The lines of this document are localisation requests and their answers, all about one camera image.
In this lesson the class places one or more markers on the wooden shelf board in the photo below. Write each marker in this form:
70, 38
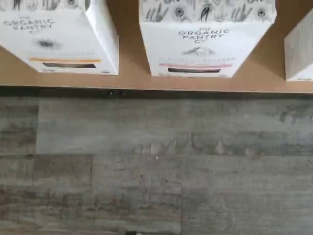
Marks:
132, 82

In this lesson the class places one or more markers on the white box orange strip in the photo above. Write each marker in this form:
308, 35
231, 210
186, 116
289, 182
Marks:
61, 36

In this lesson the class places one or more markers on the white box pink strip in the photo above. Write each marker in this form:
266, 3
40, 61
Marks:
205, 49

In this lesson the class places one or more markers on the white box green strip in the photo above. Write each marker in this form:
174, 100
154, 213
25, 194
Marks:
300, 54

